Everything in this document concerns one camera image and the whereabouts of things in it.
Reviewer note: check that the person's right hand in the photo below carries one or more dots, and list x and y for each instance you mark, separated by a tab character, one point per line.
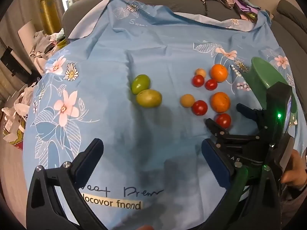
294	170

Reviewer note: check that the large tan longan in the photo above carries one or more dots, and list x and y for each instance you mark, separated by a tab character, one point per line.
187	100

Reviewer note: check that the green mango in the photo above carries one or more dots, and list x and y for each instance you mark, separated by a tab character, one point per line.
140	83

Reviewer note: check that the blue floral cloth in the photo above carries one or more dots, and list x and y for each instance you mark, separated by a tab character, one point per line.
144	52

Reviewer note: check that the black box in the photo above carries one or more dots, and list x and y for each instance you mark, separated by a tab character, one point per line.
10	61

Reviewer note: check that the purple garment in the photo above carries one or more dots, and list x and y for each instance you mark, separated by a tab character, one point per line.
244	4

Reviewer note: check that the pile of pale clothes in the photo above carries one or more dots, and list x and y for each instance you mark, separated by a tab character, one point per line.
45	43

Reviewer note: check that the gold curtain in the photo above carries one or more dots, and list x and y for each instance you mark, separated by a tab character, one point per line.
50	2

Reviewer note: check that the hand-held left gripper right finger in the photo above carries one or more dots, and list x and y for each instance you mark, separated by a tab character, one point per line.
215	164

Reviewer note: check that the green bowl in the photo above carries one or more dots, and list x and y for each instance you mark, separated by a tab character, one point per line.
260	76

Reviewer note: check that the yellow-green mango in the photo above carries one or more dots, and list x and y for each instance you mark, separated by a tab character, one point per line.
149	98

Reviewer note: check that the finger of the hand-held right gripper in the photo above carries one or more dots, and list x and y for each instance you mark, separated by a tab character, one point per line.
215	128
247	111

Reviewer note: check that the small tan longan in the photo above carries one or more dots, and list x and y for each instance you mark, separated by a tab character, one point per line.
200	71

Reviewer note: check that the orange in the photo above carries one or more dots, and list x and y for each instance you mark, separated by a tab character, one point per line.
218	72
220	102

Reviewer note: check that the grey sofa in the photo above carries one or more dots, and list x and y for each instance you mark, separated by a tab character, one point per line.
79	19

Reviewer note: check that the white board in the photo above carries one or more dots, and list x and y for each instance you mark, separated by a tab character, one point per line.
25	36

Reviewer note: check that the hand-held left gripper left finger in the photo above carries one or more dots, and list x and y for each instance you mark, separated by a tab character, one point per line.
90	158

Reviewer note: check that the red tomato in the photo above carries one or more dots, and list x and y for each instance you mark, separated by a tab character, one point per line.
199	107
211	84
198	81
224	120

